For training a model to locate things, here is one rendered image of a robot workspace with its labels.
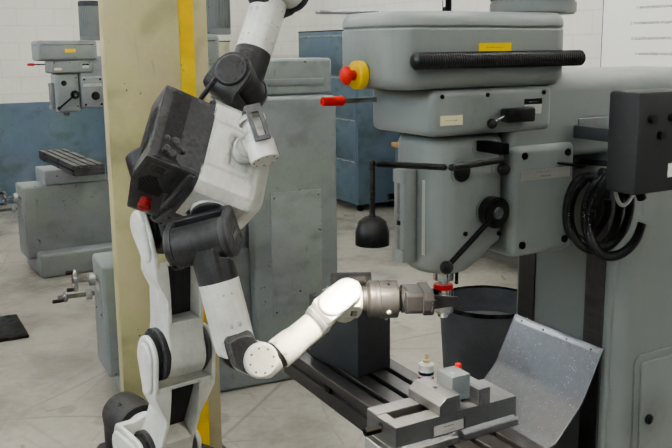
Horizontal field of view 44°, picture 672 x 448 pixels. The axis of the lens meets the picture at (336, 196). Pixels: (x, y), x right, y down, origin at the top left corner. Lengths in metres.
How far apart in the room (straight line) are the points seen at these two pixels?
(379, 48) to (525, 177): 0.46
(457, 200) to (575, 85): 0.40
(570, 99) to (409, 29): 0.48
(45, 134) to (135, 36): 7.40
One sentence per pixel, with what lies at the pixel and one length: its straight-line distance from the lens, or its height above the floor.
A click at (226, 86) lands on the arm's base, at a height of 1.73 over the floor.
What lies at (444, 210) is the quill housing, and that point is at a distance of 1.83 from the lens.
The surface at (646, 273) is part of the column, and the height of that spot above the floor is 1.27.
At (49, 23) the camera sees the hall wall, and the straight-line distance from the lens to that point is 10.72.
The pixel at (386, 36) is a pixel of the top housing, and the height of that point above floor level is 1.84.
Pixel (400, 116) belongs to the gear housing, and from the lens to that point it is 1.84.
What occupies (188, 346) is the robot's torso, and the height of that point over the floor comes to 1.04.
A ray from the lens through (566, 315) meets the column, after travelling 2.24.
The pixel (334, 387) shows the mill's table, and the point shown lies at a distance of 2.30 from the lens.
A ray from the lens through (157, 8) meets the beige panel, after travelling 3.41.
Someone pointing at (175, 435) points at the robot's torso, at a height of 0.75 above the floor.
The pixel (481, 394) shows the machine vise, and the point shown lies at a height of 1.02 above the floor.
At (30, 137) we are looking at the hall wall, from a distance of 10.70.
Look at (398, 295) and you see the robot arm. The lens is 1.93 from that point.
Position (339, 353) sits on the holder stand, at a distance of 2.37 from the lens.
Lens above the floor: 1.82
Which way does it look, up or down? 10 degrees down
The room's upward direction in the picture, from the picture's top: 1 degrees counter-clockwise
